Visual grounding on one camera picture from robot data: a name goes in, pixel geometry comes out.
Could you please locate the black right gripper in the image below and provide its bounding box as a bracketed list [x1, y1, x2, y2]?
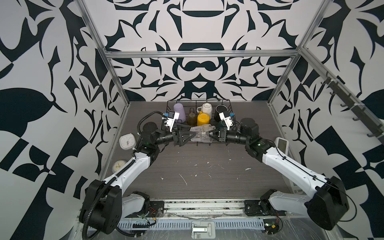
[207, 128, 252, 147]

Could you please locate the clear glass cup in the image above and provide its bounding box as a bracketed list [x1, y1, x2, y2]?
[190, 124, 216, 143]

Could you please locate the olive green glass cup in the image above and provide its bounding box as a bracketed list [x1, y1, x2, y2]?
[187, 112, 197, 127]

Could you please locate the black mug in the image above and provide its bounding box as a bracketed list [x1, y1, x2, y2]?
[214, 105, 228, 122]

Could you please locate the yellow mug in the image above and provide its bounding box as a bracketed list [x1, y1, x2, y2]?
[197, 112, 210, 126]

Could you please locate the white faceted mug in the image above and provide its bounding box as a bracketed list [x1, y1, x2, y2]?
[197, 103, 213, 119]

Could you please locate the lilac plastic cup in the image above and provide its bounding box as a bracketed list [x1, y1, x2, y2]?
[173, 103, 187, 124]

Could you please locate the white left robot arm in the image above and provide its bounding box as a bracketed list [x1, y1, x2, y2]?
[79, 122, 196, 240]

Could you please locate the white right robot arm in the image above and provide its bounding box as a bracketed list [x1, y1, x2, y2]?
[207, 118, 350, 231]

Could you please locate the white square alarm clock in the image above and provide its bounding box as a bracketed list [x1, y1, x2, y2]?
[119, 133, 136, 150]

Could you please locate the white digital thermometer display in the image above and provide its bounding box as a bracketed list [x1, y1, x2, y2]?
[275, 137, 289, 155]

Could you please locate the round grey alarm clock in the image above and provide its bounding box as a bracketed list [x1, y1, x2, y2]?
[112, 160, 127, 174]

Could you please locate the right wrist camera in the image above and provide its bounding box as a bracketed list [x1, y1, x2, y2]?
[219, 111, 235, 131]

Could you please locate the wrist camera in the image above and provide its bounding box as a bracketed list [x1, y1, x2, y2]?
[219, 111, 235, 131]
[162, 111, 180, 132]

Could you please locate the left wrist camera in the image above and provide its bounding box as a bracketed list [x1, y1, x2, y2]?
[162, 111, 180, 132]

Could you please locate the black wire dish rack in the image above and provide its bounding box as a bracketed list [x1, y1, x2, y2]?
[166, 99, 240, 145]

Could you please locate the silver latch bracket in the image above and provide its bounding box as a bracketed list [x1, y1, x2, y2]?
[191, 221, 216, 240]

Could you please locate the white cable duct strip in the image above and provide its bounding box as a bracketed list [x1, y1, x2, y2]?
[118, 218, 266, 231]

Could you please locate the grey wall hook rail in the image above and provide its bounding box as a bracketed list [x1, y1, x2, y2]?
[321, 72, 384, 145]

